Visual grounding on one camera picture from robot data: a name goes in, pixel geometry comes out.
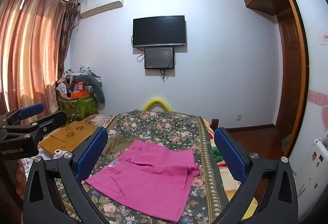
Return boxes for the yellow curved pillow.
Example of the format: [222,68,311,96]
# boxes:
[142,97,171,112]

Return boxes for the grey plush pillow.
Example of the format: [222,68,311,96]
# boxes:
[74,74,106,104]

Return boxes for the white air conditioner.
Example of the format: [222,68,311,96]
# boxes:
[78,0,125,19]

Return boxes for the person's left hand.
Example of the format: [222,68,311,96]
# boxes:
[14,160,30,203]

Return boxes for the black wall television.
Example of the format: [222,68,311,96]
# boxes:
[132,15,187,48]

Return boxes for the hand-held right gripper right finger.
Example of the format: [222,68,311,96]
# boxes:
[214,127,299,224]

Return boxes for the floral bedspread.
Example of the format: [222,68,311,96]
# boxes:
[55,109,231,224]

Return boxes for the pink pants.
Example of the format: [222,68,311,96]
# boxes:
[84,140,200,222]

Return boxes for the striped cloth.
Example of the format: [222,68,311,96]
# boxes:
[87,114,115,128]

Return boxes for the colourful fleece blanket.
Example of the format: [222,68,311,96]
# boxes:
[204,119,258,220]

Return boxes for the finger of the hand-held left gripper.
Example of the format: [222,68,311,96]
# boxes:
[0,103,44,127]
[0,111,67,143]

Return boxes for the wooden bed post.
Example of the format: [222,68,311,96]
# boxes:
[210,119,220,135]

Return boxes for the white appliance with stickers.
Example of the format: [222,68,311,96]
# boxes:
[292,134,328,214]

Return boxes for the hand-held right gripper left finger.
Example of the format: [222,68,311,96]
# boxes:
[23,127,113,224]

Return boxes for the olive green pants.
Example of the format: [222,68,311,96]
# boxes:
[101,135,137,157]

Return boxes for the wooden door frame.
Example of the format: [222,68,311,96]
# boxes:
[276,0,309,158]

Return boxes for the small black wall monitor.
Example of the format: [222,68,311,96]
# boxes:
[144,47,176,70]

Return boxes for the orange box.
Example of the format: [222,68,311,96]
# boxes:
[67,90,89,100]

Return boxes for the pink curtain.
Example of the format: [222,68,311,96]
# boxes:
[0,0,79,122]

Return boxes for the wooden lap desk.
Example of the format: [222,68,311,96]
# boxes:
[38,121,99,153]

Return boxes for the green storage box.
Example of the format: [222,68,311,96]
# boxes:
[58,95,99,120]

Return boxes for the pile of clothes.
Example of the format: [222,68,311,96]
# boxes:
[63,65,102,84]

